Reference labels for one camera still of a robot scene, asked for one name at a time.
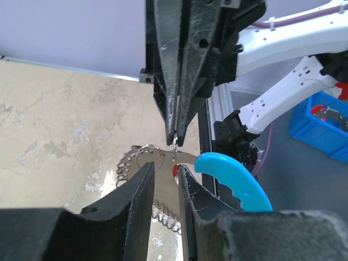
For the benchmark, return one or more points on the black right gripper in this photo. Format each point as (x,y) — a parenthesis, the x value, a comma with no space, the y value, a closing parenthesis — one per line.
(191,46)

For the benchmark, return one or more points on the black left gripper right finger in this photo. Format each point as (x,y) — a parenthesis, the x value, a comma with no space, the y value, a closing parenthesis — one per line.
(212,230)

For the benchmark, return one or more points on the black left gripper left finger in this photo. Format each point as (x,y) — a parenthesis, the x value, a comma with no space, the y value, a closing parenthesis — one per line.
(116,227)

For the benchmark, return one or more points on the red key tag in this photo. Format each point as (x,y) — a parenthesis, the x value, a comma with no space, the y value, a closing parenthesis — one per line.
(175,173)

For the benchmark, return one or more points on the silver key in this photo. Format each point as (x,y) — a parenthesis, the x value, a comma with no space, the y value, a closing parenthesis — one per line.
(174,149)

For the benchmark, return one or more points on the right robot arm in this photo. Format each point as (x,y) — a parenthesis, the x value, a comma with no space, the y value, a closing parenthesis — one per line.
(294,56)

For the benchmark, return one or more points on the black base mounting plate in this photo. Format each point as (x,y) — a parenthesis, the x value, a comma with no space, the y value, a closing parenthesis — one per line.
(230,161)

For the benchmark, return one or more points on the blue plastic storage bin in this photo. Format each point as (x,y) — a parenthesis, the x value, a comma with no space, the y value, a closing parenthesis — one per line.
(321,122)

